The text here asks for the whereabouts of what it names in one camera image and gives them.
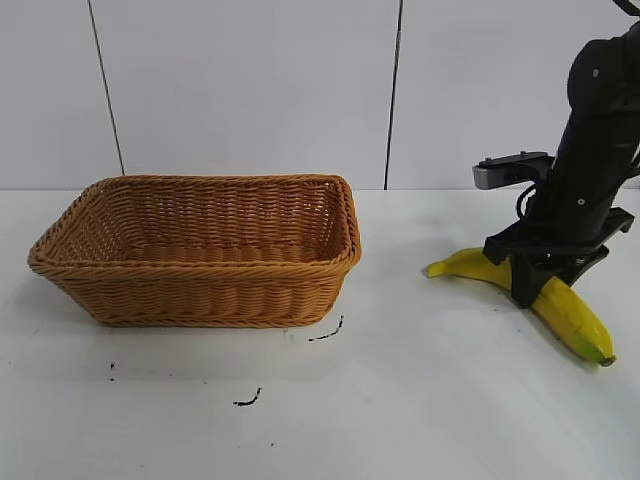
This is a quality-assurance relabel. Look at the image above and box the yellow banana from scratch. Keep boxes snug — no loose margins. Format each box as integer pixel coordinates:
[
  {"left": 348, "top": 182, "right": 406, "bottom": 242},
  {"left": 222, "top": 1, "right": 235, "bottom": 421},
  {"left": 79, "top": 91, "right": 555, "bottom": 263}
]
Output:
[{"left": 425, "top": 246, "right": 618, "bottom": 368}]

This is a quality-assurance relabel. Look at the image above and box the woven tan wicker basket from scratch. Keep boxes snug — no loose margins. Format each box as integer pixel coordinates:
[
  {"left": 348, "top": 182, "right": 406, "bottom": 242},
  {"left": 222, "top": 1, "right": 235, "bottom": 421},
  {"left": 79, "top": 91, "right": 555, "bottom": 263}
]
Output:
[{"left": 27, "top": 173, "right": 363, "bottom": 330}]

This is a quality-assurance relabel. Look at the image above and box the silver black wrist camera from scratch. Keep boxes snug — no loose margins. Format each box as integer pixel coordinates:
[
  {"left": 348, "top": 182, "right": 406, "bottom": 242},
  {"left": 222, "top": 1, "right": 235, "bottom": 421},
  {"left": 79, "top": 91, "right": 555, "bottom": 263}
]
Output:
[{"left": 472, "top": 150, "right": 557, "bottom": 192}]

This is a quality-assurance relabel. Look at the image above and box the black camera cable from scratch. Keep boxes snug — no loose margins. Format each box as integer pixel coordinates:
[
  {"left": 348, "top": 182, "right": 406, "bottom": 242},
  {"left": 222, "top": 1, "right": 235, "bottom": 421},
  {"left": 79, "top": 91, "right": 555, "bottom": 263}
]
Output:
[{"left": 516, "top": 182, "right": 541, "bottom": 220}]

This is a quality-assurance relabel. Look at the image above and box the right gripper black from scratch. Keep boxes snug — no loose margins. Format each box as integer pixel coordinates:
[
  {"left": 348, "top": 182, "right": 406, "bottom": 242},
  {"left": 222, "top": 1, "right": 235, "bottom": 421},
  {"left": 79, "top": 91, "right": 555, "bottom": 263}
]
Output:
[{"left": 481, "top": 148, "right": 635, "bottom": 309}]

